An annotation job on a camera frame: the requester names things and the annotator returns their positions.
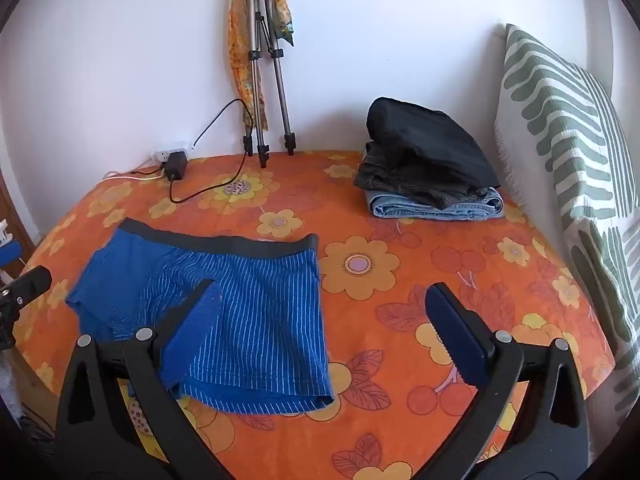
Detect black power adapter with cable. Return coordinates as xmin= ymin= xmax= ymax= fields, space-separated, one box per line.
xmin=169 ymin=98 xmax=261 ymax=204

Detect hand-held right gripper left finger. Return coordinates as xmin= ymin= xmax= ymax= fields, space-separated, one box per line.
xmin=54 ymin=278 xmax=236 ymax=480

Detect orange floral blanket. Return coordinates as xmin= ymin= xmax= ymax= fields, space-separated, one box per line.
xmin=12 ymin=149 xmax=616 ymax=480

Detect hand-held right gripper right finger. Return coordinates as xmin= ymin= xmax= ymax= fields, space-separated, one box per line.
xmin=415 ymin=282 xmax=592 ymax=480

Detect light blue folded jeans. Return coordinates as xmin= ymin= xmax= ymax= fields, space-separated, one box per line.
xmin=364 ymin=186 xmax=506 ymax=222

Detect white cable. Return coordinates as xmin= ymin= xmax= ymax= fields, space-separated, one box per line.
xmin=103 ymin=165 xmax=166 ymax=181

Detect silver camera tripod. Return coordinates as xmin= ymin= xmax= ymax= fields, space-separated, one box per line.
xmin=235 ymin=0 xmax=297 ymax=169

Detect green white patterned pillow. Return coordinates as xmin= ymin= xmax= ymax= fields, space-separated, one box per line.
xmin=494 ymin=23 xmax=635 ymax=233
xmin=560 ymin=205 xmax=640 ymax=426

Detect brown wooden furniture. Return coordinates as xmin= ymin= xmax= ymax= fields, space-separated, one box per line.
xmin=0 ymin=167 xmax=38 ymax=251

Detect black folded pants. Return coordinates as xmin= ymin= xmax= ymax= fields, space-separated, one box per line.
xmin=366 ymin=96 xmax=502 ymax=192

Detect blue striped boxer shorts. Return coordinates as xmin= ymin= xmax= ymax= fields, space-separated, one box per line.
xmin=65 ymin=217 xmax=335 ymax=416

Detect dark checked folded pants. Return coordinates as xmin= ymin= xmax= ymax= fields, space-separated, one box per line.
xmin=354 ymin=141 xmax=496 ymax=210

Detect white lace cloth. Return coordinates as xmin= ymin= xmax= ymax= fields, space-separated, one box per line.
xmin=0 ymin=347 xmax=26 ymax=421

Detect orange floral scarf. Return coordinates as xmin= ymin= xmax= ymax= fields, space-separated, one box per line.
xmin=227 ymin=0 xmax=296 ymax=131

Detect white power strip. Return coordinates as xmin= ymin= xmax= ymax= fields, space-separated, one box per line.
xmin=151 ymin=141 xmax=193 ymax=163

